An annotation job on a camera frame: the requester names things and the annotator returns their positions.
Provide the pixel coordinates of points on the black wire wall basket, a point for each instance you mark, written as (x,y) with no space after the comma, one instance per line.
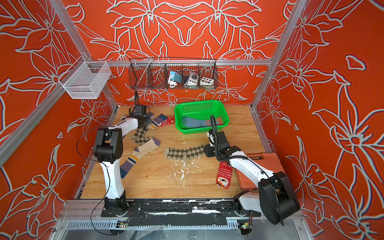
(152,73)

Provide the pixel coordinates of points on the red christmas sock near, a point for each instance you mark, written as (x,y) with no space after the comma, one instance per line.
(224,175)

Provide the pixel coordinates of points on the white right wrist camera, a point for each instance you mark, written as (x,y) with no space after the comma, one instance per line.
(211,139)

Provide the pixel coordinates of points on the white box with dots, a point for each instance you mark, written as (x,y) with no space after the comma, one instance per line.
(206,82)

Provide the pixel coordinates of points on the green plastic basket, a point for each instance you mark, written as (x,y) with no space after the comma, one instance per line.
(201,110)

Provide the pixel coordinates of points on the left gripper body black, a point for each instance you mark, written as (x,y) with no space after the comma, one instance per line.
(147,119)

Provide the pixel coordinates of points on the blue striped sock orange cuff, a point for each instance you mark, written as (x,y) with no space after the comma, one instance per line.
(189,122)

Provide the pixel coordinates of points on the cream striped sock purple toe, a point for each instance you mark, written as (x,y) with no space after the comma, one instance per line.
(137,154)

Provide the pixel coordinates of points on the teal box in basket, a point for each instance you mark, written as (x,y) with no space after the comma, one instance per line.
(175,77)

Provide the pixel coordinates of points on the brown argyle sock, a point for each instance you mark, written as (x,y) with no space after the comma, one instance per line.
(184,155)
(140,136)

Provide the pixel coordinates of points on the white device with dial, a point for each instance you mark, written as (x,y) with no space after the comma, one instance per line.
(191,80)

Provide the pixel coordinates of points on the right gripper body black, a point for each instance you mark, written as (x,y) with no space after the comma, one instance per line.
(213,151)

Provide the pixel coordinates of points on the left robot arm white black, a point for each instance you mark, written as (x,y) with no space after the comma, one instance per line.
(108,150)

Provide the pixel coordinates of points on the orange plastic tool case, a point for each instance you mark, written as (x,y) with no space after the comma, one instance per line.
(269,161)

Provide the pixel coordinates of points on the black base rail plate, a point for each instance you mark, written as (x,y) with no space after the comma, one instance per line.
(178,212)

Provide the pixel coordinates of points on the red snowflake sock far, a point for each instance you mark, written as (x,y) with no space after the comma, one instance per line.
(169,121)

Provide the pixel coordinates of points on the clear acrylic wall box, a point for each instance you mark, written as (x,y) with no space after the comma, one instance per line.
(85,82)

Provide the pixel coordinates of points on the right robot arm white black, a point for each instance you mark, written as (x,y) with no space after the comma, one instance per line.
(275,199)

